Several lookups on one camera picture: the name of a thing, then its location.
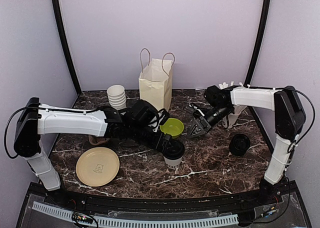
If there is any black front table rail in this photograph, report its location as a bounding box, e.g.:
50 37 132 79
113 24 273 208
22 181 302 214

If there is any white cup holding straws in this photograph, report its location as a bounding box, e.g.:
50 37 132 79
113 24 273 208
226 113 240 129

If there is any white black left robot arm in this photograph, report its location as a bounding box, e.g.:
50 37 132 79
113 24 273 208
9 97 175 206

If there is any cream paper bag with handles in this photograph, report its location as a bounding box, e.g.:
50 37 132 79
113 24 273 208
138 48 176 111

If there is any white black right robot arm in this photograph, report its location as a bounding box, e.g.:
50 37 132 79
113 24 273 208
185 85 316 185

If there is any stack of white paper cups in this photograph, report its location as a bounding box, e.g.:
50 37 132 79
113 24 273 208
106 84 127 110

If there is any lime green bowl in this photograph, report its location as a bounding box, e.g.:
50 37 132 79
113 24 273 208
160 118 185 139

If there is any brown cardboard cup carrier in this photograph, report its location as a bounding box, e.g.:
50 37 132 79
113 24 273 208
88 135 110 146

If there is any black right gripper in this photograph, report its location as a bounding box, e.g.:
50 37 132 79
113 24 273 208
186 104 232 139

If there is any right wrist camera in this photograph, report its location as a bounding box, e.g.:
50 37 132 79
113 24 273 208
187 103 205 118

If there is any bundle of wrapped white straws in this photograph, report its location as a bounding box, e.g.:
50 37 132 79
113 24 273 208
218 81 244 90

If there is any white slotted cable duct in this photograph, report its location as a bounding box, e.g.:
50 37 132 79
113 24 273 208
31 201 239 228

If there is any beige round plate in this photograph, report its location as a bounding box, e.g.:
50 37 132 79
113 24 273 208
75 147 120 187

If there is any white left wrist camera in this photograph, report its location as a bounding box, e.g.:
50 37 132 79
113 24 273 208
148 108 170 133

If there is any stack of black cup lids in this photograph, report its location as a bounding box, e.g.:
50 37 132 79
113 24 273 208
229 133 251 157

